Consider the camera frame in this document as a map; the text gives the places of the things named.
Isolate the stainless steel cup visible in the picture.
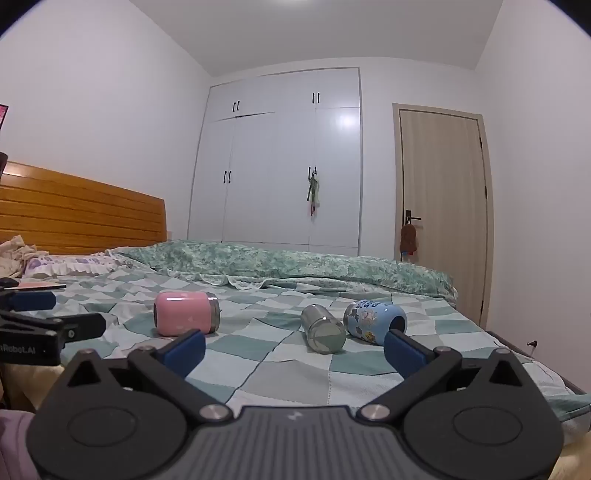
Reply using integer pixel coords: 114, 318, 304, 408
300, 304, 347, 354

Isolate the blue cartoon print cup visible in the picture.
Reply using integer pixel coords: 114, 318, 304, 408
343, 298, 408, 347

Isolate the purple floral pillow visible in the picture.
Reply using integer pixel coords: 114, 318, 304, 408
22, 254, 127, 278

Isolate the checked green bed sheet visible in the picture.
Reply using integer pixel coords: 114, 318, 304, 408
9, 265, 583, 423

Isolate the wooden headboard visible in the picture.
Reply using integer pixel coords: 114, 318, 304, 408
0, 161, 167, 256

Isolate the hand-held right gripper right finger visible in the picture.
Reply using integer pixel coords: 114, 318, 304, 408
358, 329, 537, 423

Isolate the brown bag on handle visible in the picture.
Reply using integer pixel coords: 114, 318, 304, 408
399, 223, 419, 263

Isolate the pink cup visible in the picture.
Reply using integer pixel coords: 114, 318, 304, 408
153, 291, 221, 337

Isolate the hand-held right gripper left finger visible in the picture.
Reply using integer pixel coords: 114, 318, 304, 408
55, 329, 234, 423

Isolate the green floral quilt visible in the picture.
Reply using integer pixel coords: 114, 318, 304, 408
105, 239, 458, 298

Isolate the pink purple clothing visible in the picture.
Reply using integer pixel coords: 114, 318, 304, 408
0, 408, 43, 480

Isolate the cream crumpled cloth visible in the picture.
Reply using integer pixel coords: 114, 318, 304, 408
0, 234, 49, 278

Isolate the white wardrobe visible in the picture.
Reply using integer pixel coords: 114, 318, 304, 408
187, 67, 362, 256

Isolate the beige wooden door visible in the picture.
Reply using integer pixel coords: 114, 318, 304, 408
392, 102, 495, 329

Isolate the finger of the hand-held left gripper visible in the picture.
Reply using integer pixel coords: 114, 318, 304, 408
0, 278, 57, 313
0, 310, 108, 346

